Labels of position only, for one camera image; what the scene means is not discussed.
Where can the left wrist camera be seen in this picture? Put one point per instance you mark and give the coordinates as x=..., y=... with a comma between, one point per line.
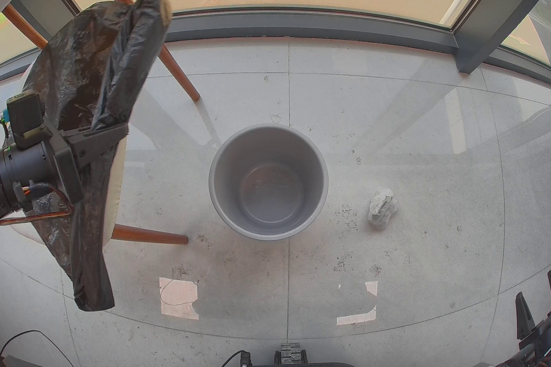
x=26, y=116

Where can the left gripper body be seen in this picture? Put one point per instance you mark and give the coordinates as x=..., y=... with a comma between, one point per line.
x=30, y=163

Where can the black plastic bag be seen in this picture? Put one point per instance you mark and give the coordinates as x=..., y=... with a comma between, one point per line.
x=86, y=68

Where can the white chair wooden legs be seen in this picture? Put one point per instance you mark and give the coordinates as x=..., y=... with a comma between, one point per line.
x=114, y=189

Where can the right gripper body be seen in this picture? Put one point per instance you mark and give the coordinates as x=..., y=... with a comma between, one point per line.
x=540, y=335

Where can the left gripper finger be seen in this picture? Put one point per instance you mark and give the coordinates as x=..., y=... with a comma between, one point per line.
x=97, y=141

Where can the pale grey trash bin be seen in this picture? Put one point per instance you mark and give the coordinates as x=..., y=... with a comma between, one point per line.
x=267, y=189

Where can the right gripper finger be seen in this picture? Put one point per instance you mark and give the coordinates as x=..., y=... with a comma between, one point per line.
x=524, y=318
x=549, y=288

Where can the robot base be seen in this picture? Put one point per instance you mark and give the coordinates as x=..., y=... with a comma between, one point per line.
x=292, y=354

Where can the white paper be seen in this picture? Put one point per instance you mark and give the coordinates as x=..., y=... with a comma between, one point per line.
x=382, y=208

